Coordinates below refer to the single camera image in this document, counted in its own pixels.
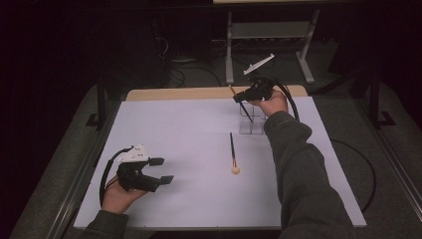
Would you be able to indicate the clear acrylic organizer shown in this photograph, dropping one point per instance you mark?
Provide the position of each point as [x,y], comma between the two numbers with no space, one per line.
[253,127]

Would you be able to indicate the white metal desk frame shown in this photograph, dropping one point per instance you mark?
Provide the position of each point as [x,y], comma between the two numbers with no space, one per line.
[229,46]

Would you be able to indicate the black metal stand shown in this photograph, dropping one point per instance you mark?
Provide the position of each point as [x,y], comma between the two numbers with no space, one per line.
[375,96]
[101,99]

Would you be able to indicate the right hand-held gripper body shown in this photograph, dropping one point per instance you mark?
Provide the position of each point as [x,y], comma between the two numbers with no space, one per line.
[262,89]

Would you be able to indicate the wooden table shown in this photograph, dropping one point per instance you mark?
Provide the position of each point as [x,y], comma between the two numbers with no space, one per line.
[185,93]

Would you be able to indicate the person's left hand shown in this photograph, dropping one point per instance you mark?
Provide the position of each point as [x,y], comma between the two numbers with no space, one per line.
[116,199]

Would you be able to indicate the white table cover sheet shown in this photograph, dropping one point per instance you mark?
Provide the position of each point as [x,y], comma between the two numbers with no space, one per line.
[185,122]

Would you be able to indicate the person's right hand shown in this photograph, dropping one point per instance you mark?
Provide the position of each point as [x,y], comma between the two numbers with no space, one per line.
[275,103]

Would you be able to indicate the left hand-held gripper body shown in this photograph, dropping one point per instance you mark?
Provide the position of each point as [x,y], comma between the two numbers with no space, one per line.
[134,179]

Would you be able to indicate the black brush with round head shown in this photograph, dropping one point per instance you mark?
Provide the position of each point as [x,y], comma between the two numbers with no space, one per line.
[233,152]

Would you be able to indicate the metal rail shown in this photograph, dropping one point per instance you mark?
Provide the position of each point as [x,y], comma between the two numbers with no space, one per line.
[74,186]
[394,156]

